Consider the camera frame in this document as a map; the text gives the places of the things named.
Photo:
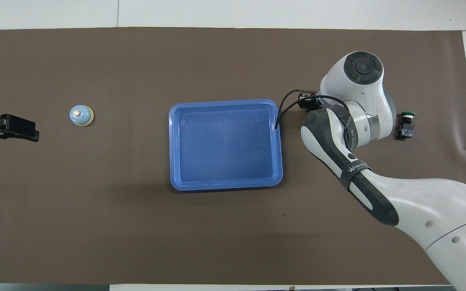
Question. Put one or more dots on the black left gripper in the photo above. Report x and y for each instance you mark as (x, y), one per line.
(18, 128)

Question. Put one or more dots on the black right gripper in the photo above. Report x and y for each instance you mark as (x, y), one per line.
(309, 103)

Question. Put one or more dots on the light blue bell knob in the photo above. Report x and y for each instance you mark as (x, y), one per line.
(80, 116)

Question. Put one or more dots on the green mushroom push button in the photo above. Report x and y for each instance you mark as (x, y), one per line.
(406, 131)

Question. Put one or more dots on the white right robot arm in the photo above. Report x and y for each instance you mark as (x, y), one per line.
(439, 210)

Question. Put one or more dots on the blue plastic tray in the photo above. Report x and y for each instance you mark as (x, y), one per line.
(225, 161)

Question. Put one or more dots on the brown table mat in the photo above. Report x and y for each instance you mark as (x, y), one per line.
(136, 242)

